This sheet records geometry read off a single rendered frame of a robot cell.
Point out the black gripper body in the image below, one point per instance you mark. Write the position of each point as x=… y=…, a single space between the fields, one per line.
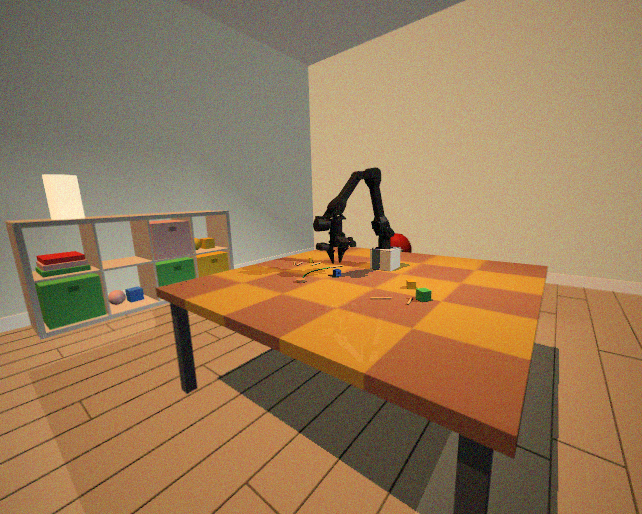
x=325 y=246

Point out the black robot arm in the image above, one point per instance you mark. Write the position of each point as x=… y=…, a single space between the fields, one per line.
x=380 y=224

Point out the small green block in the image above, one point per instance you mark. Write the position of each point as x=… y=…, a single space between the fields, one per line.
x=423 y=294

